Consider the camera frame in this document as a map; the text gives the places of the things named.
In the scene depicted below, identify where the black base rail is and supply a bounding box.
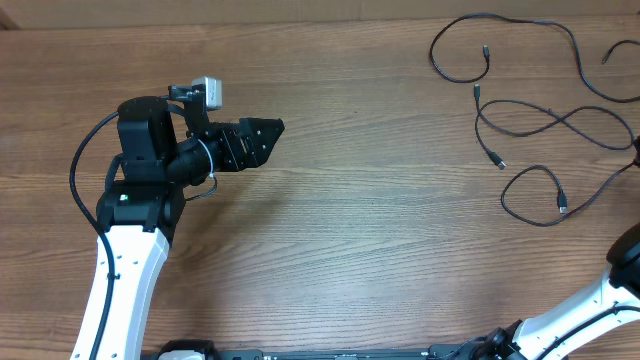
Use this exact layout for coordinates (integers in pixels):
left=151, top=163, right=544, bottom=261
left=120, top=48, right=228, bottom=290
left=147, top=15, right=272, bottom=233
left=142, top=338, right=494, bottom=360

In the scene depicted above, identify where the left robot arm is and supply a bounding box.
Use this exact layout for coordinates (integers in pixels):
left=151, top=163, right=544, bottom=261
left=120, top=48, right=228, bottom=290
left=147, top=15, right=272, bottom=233
left=72, top=94, right=285, bottom=359

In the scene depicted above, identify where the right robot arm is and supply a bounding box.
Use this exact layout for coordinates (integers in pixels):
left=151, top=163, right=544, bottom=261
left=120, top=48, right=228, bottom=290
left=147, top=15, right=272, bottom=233
left=471, top=227, right=639, bottom=360

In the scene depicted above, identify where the black USB cable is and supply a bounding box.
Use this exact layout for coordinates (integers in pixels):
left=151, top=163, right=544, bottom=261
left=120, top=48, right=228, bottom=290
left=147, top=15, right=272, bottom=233
left=500, top=158, right=640, bottom=228
left=428, top=13, right=640, bottom=104
left=472, top=83, right=635, bottom=171

